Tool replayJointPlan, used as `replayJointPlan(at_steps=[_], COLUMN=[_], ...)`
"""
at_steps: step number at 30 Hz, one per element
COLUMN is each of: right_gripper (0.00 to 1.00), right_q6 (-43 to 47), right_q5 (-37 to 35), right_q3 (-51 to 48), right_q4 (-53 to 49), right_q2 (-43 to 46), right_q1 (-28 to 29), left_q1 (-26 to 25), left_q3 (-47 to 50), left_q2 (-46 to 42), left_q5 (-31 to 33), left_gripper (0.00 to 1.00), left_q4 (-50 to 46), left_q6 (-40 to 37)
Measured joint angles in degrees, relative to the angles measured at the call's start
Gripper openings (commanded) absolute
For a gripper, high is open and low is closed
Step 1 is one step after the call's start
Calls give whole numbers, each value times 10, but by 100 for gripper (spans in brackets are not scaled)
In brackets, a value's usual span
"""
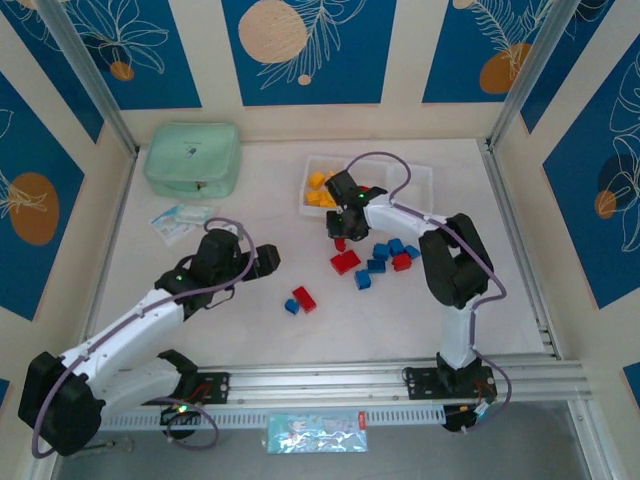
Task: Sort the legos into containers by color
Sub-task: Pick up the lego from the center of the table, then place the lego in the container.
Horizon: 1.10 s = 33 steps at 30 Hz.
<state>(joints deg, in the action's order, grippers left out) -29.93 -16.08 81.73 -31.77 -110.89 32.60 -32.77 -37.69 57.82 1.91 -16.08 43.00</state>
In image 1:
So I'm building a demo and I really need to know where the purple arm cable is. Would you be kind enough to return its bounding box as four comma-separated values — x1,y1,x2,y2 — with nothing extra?
30,216,259,460
343,150,513,434

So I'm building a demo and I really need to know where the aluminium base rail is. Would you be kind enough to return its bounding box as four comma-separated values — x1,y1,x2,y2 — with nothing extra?
197,357,587,407

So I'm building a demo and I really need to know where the white divided plastic container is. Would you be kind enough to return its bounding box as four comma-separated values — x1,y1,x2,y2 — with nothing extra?
298,153,434,219

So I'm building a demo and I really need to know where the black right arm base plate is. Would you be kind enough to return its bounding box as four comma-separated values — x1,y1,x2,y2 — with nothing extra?
401,363,500,402

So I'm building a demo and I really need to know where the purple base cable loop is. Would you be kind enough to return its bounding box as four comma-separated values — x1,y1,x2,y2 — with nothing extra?
160,396,221,454

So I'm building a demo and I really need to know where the white blue sachet packet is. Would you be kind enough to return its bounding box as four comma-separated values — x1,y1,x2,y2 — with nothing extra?
172,201,222,225
149,206,195,247

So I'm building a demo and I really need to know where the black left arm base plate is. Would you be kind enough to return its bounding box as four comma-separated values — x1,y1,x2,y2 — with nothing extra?
188,368,232,404

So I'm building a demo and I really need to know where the aluminium side rail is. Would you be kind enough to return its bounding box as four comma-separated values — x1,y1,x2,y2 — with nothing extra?
480,138,560,360

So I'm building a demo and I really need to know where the mint green zipper pouch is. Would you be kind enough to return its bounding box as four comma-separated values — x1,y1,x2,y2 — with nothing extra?
143,122,244,199

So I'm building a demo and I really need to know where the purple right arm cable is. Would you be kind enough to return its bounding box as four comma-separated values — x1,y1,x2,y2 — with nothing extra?
343,150,513,434

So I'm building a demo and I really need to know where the white slotted cable duct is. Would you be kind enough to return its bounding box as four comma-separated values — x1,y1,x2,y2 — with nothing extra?
98,401,447,432

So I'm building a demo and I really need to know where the aluminium frame post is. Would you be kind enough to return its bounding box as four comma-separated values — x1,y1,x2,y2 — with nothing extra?
485,0,585,150
35,0,140,157

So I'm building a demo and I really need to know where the long red lego brick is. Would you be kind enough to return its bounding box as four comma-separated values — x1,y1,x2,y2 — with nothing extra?
291,285,318,315
329,248,362,277

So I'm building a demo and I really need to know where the colourful printed plastic packet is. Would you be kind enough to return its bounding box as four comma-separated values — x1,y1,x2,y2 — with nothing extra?
263,409,370,456

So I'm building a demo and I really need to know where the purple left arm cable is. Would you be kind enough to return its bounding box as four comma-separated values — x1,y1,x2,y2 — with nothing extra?
30,216,259,460

